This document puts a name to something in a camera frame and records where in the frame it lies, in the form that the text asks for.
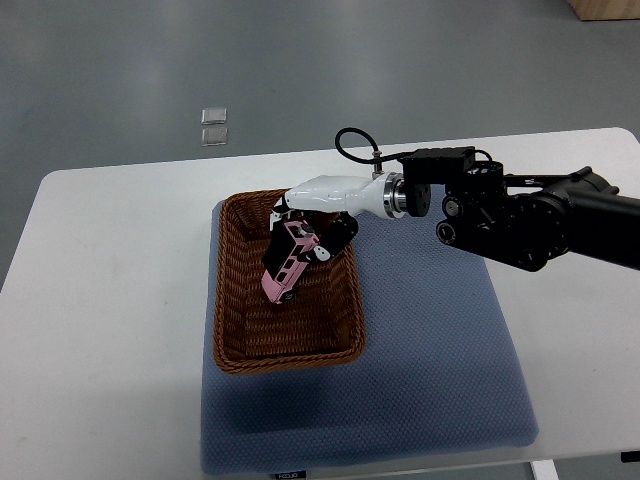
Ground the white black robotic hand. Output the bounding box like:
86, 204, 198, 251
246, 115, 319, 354
270, 172, 407, 263

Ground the pink toy car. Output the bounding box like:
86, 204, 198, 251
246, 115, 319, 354
261, 220, 319, 304

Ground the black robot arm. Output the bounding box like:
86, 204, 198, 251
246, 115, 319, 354
397, 147, 639, 272

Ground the brown wicker basket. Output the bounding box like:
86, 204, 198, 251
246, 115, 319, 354
210, 190, 366, 375

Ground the upper floor socket plate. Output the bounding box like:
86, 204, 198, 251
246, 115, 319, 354
201, 107, 227, 125

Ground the blue grey cushion mat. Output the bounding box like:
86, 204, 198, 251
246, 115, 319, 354
201, 190, 538, 475

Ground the wooden box corner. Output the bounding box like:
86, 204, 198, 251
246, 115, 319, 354
568, 0, 639, 21

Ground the white table leg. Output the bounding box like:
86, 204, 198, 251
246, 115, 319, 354
530, 460, 559, 480

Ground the black cable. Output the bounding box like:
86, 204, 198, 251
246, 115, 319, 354
334, 127, 416, 174

